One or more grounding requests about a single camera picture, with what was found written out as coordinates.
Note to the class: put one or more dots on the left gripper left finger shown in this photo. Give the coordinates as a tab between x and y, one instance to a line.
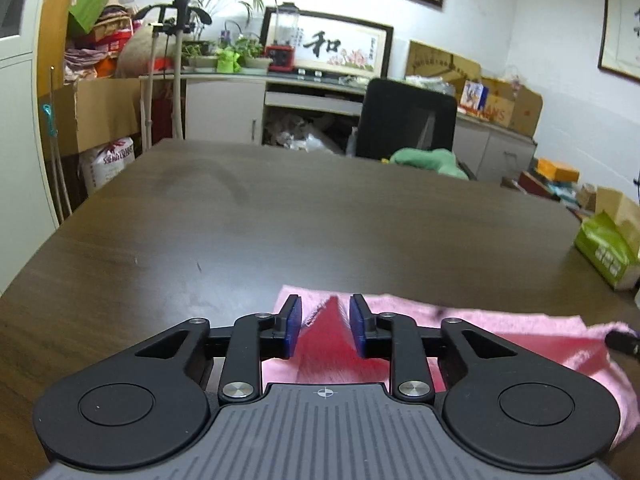
255	339

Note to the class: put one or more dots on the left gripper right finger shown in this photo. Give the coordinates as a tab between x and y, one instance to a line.
394	338

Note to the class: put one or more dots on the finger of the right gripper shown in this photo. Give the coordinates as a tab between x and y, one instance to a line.
625	343

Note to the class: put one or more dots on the green tissue box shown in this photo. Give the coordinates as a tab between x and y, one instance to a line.
610	239

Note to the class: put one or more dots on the green cushion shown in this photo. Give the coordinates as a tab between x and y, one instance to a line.
439	161

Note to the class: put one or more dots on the orange box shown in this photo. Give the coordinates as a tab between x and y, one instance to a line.
556	171

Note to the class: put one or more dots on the black office chair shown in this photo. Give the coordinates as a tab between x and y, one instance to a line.
397	115

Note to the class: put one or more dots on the white rice sack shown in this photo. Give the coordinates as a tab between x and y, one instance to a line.
101	164

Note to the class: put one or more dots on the white side counter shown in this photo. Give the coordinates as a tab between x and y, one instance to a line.
236	108

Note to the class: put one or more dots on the grey metal cabinet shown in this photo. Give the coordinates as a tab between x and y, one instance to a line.
27	211

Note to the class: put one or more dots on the cardboard boxes on counter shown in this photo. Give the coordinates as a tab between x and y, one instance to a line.
506	103

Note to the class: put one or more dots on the large cardboard box left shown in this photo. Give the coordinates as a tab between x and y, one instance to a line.
89	113

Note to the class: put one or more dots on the potted green plants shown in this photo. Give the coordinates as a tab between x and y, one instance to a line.
233	44

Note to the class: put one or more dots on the framed calligraphy painting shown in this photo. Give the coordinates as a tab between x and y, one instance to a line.
338	45

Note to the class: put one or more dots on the red blender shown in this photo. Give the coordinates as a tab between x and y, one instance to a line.
279	33

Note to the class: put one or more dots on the green paper bag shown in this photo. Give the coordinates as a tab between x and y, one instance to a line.
82	15

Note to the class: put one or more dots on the teal handled broom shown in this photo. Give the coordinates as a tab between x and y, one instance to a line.
62	200

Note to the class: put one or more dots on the framed wall scroll right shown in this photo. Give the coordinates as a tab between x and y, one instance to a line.
619	49

